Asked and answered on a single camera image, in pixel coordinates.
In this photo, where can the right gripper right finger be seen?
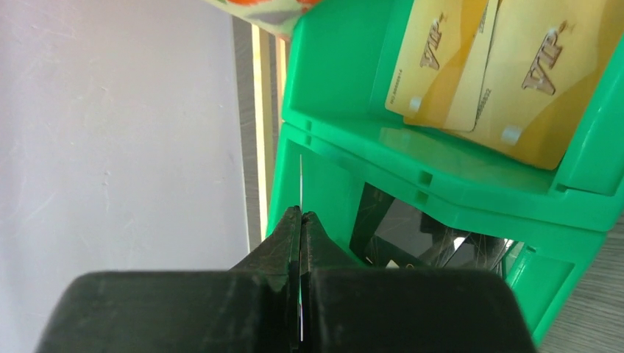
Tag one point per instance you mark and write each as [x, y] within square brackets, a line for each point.
[347, 307]

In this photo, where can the gold VIP card left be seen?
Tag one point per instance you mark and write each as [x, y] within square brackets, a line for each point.
[441, 63]

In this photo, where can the wooden frame rack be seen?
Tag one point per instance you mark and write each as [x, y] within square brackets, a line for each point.
[270, 65]

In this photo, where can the gold vip card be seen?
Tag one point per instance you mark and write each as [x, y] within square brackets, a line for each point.
[545, 62]
[441, 63]

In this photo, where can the green plastic bin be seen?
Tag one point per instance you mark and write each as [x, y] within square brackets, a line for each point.
[341, 60]

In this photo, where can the gold VIP card right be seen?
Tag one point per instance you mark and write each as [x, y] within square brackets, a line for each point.
[545, 62]

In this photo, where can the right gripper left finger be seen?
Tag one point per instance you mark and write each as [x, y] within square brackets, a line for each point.
[252, 307]

